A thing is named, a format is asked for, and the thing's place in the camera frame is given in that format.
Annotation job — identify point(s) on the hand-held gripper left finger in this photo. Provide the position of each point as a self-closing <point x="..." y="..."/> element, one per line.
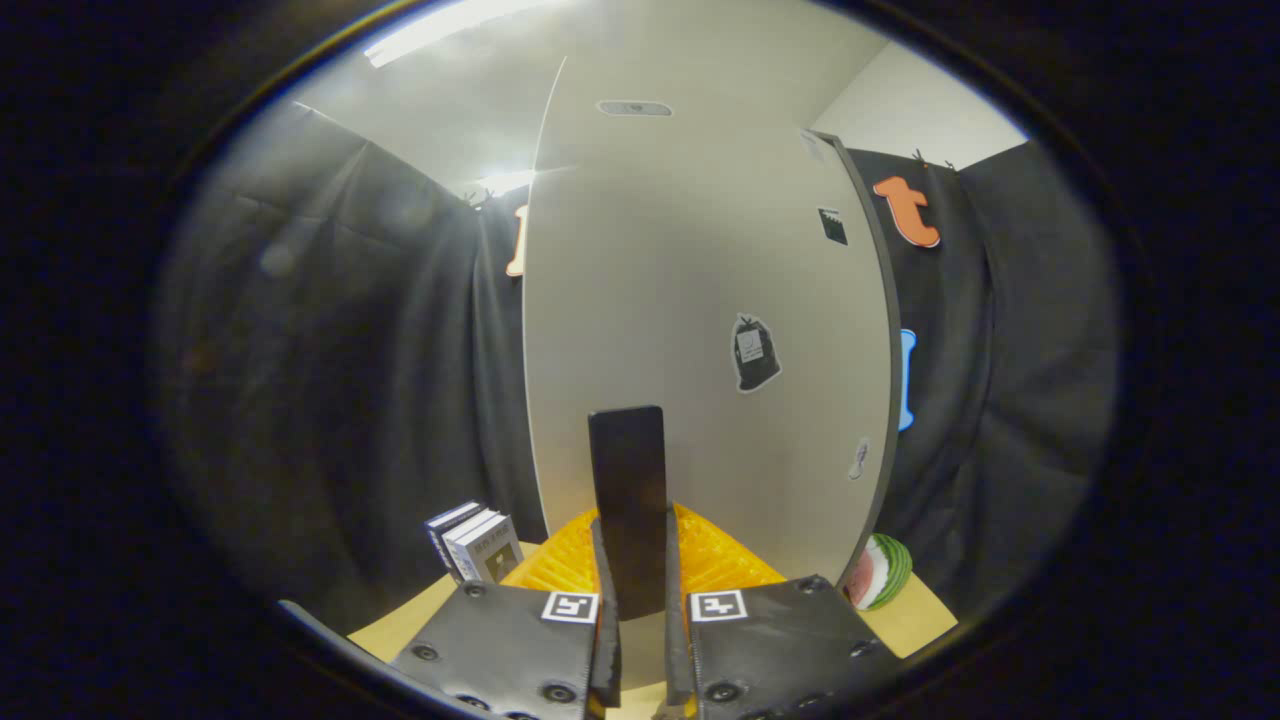
<point x="606" y="640"/>

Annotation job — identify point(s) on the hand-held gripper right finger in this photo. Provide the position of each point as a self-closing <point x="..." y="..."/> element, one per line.
<point x="677" y="640"/>

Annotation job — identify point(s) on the grey cover book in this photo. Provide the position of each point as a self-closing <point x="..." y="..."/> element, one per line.
<point x="494" y="552"/>

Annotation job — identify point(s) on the white cover book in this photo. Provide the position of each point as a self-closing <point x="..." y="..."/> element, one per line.
<point x="468" y="530"/>

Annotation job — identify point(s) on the dark cover book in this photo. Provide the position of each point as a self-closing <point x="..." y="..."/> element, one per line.
<point x="447" y="522"/>

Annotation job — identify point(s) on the toy watermelon slice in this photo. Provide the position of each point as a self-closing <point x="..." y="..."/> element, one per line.
<point x="882" y="572"/>

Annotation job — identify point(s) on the black backdrop cloth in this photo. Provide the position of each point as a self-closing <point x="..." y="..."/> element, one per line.
<point x="340" y="380"/>

